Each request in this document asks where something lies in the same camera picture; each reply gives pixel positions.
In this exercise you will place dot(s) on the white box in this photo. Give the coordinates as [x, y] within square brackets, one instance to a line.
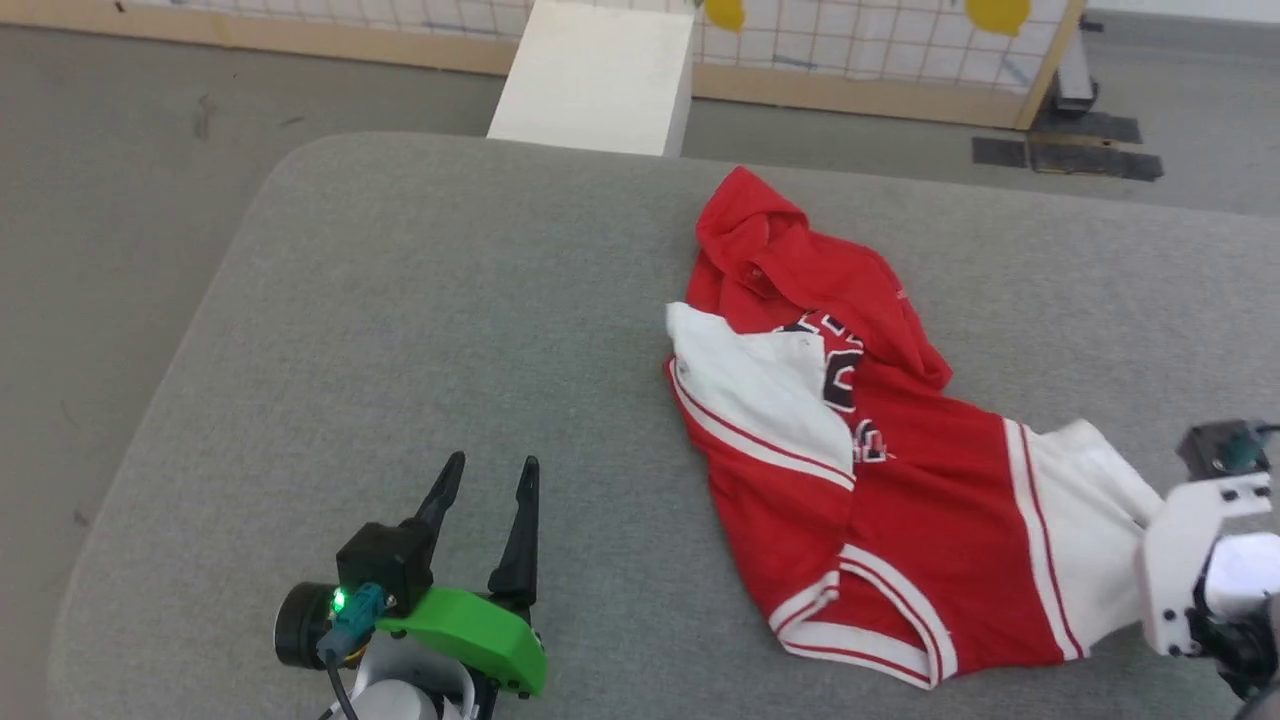
[595, 75]

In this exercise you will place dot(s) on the large black floor mat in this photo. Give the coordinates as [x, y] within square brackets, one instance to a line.
[1095, 150]

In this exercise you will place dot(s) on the small black floor mat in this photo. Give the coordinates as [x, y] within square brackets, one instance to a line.
[999, 152]

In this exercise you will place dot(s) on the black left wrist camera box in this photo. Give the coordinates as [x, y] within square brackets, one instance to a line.
[385, 560]

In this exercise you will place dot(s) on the red and white jersey shirt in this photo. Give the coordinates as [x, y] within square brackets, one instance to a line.
[900, 500]

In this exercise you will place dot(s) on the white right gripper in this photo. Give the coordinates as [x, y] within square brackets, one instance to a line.
[1175, 560]

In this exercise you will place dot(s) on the grey fabric sofa seat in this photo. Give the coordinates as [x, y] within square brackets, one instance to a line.
[450, 350]

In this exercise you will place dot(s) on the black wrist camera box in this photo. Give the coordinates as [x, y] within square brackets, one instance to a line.
[385, 560]
[1215, 448]

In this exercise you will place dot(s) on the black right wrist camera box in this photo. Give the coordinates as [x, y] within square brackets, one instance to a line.
[1215, 448]

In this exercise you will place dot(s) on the lemon print wood frame partition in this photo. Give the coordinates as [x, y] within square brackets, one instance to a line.
[850, 60]

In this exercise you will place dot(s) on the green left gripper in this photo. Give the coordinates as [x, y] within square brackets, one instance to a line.
[470, 630]

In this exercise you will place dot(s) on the grey metal partition foot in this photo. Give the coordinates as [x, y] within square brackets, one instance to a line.
[1075, 70]

